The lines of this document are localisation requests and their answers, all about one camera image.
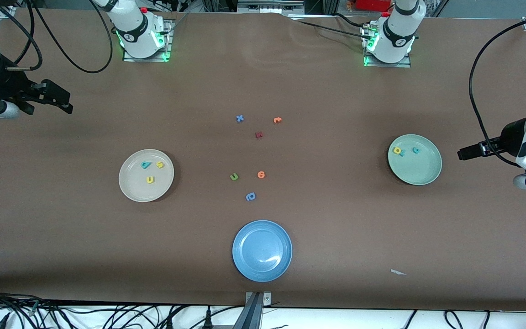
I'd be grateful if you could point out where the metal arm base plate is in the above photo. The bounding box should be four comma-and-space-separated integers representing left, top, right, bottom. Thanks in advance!
123, 19, 173, 63
363, 24, 412, 69

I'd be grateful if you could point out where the red background object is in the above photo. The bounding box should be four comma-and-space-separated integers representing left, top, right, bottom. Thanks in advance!
353, 0, 392, 12

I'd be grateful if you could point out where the grey device box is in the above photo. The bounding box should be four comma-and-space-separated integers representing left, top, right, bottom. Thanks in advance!
237, 0, 305, 14

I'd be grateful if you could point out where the brown table cover mat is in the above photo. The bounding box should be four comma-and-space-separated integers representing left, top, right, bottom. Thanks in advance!
0, 7, 526, 312

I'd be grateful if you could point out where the light green plate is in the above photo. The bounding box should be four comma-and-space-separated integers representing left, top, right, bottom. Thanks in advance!
387, 134, 442, 186

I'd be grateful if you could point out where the blue plate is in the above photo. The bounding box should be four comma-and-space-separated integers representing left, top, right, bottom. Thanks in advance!
232, 220, 293, 282

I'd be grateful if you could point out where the black base power cable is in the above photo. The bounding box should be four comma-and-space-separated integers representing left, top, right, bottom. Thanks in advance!
334, 12, 366, 29
290, 20, 373, 39

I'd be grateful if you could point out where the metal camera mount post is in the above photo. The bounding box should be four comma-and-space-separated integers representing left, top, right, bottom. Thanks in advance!
233, 292, 272, 329

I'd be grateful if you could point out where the beige brown plate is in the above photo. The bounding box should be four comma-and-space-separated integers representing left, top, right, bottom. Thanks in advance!
118, 149, 175, 202

